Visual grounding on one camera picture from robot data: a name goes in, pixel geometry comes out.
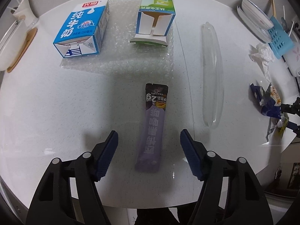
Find blue snack wrapper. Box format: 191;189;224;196
250;83;282;119

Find white tissue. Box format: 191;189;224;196
250;43;276;83

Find purple snack stick packet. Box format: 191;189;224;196
135;83;168;173

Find clear plastic tube package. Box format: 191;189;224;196
201;22;224;129

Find green white medicine box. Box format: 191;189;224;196
130;0;176;47

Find blue utensil holder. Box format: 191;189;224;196
268;16;294;59

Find wooden chopsticks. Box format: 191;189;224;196
270;0;277;18

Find clear bubble wrap sheet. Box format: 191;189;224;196
61;0;173;82

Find blue white milk carton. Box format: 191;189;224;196
53;0;110;59

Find white toothpick holder vase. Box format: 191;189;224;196
7;0;39;30

